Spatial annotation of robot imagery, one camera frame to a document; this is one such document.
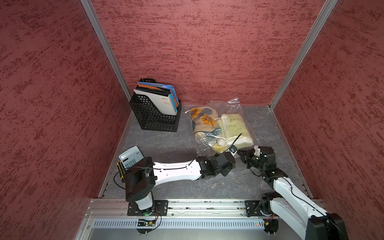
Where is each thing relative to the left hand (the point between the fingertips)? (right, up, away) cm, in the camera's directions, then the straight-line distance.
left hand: (226, 162), depth 78 cm
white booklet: (-37, +33, +14) cm, 52 cm away
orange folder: (-46, +44, +14) cm, 65 cm away
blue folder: (-33, +43, +14) cm, 56 cm away
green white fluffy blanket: (+7, +19, +17) cm, 26 cm away
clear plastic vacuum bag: (+11, +33, +36) cm, 50 cm away
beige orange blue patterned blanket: (-11, +21, +20) cm, 31 cm away
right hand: (+6, +4, +6) cm, 9 cm away
